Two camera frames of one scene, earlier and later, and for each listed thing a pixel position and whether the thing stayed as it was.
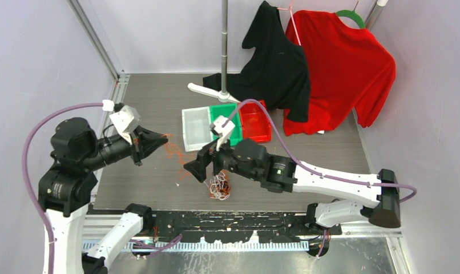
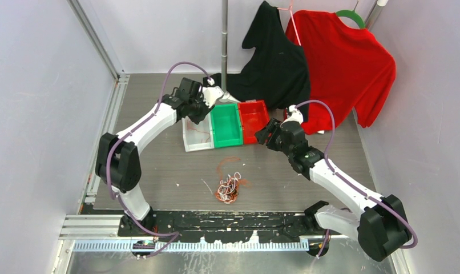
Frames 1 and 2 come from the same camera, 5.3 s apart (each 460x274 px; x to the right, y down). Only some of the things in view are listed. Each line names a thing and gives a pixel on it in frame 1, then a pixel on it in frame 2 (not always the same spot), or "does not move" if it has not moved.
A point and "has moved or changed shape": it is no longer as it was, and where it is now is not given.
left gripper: x=144 y=142 -> x=197 y=119
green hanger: x=353 y=14 does not move
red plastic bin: x=255 y=125 does not move
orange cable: x=167 y=136 -> x=194 y=129
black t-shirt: x=277 y=72 does not move
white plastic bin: x=197 y=130 does not move
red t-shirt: x=348 y=68 does not move
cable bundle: x=220 y=185 has moved or changed shape
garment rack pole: x=224 y=46 does not move
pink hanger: x=290 y=8 does not move
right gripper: x=208 y=153 -> x=274 y=128
